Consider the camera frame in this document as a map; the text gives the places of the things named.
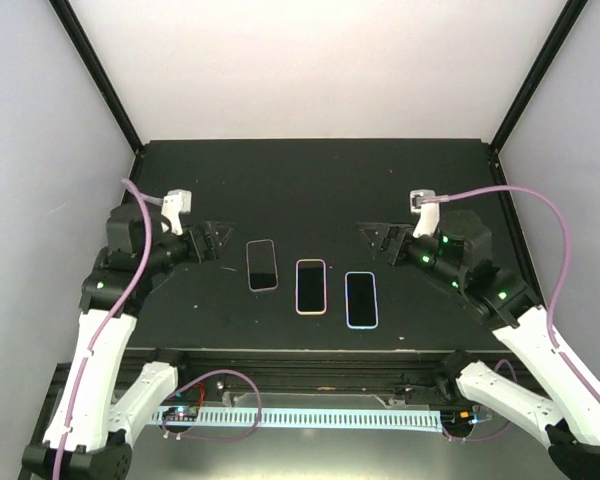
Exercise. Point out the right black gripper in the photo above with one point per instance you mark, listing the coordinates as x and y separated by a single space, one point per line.
401 234

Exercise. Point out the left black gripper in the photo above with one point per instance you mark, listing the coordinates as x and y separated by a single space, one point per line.
212 250

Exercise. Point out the clear magsafe phone case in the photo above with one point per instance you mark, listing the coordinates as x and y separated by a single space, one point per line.
248 265

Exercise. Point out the light blue phone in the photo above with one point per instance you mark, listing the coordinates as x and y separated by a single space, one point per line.
348 300

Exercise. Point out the black screen phone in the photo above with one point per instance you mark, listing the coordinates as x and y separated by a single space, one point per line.
311 286

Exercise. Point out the beige pink phone case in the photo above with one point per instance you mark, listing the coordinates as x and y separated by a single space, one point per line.
297 287

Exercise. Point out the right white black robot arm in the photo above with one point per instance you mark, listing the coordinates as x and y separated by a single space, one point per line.
456 250

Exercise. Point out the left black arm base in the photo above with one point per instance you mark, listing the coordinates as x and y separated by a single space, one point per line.
209 389

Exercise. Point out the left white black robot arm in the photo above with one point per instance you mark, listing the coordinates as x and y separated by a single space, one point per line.
91 435

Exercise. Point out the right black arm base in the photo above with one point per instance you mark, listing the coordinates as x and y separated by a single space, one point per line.
431 388

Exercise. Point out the left small circuit board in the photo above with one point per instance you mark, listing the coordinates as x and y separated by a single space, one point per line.
180 414

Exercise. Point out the small circuit board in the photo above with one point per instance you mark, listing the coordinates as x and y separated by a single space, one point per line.
180 414
465 417

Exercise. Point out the right small circuit board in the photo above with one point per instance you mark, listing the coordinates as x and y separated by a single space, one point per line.
465 417

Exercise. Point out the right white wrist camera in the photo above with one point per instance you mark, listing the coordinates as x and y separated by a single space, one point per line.
423 205

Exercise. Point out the black front frame rail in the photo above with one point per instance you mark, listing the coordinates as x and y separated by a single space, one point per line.
312 379

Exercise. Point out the white slotted cable duct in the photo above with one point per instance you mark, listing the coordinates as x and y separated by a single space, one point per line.
300 418

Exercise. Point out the left black corner post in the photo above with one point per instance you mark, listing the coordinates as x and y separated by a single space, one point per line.
87 53

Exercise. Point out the black corner post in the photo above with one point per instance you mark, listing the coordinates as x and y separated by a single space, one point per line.
87 53
552 45

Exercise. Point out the right black corner post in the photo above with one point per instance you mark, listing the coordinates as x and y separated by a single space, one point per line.
552 45

